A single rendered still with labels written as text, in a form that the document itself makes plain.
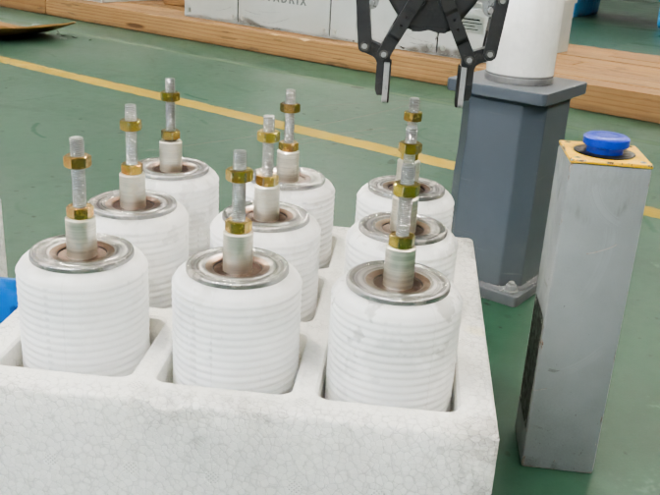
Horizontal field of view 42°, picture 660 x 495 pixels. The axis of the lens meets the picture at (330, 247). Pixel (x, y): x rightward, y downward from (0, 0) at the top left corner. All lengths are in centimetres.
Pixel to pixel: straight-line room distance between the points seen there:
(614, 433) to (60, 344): 59
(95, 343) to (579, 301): 43
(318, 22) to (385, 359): 270
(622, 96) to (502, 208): 148
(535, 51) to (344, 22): 203
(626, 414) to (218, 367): 54
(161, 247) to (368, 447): 26
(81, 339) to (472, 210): 72
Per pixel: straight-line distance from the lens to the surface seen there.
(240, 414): 60
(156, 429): 62
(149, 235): 73
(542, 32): 119
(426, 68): 291
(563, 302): 81
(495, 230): 122
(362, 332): 60
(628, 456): 95
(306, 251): 72
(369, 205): 82
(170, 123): 86
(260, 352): 62
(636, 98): 264
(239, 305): 60
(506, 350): 111
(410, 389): 61
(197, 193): 85
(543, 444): 88
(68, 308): 64
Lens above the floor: 50
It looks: 21 degrees down
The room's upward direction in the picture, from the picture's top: 3 degrees clockwise
